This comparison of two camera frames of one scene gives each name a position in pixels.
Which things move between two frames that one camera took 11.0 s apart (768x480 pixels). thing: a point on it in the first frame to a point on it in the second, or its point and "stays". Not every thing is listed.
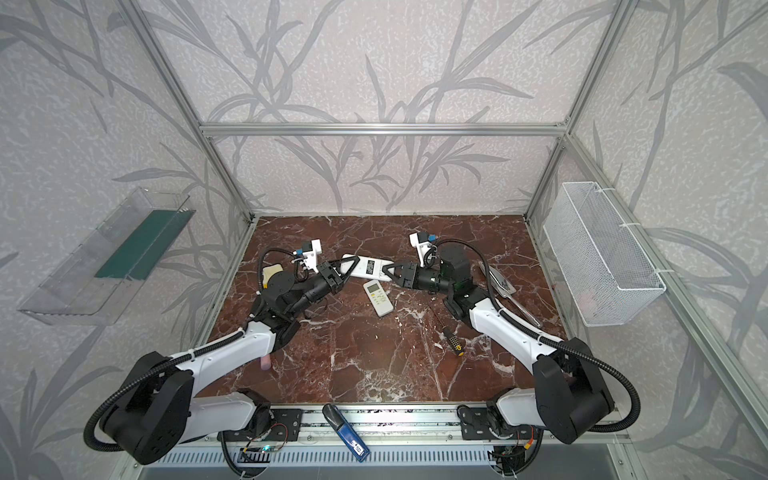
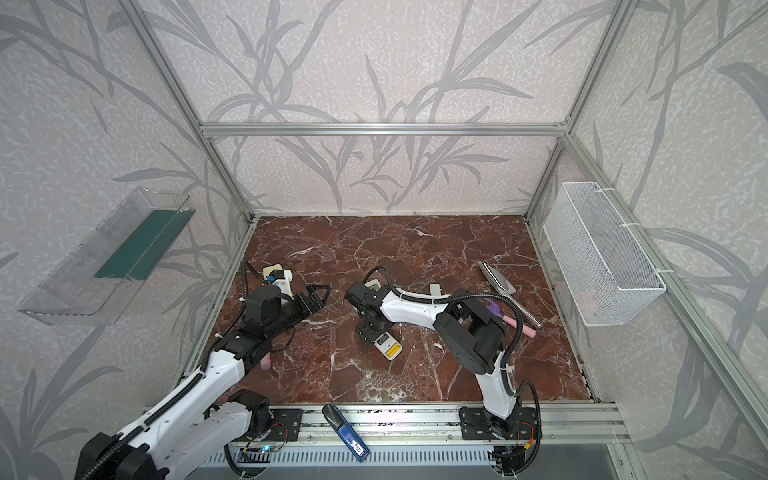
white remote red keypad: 366,267 to 389,346
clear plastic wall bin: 98,279 stays
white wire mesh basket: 603,262 stays
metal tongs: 505,290 stays
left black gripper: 330,275 to 306,301
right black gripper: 405,273 to 372,327
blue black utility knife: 348,434 stays
